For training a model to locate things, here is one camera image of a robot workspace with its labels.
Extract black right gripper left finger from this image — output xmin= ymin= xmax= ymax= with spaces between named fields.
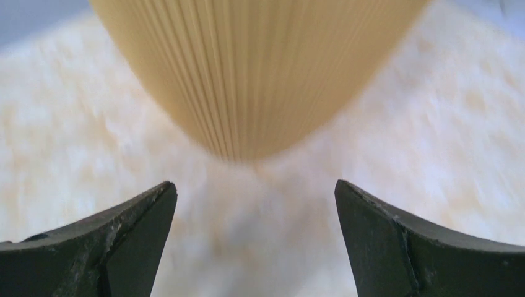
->
xmin=1 ymin=181 xmax=177 ymax=296

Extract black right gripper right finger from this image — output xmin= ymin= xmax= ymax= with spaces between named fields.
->
xmin=334 ymin=180 xmax=524 ymax=296

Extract yellow plastic trash bin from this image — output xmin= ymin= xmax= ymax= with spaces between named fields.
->
xmin=91 ymin=0 xmax=428 ymax=162

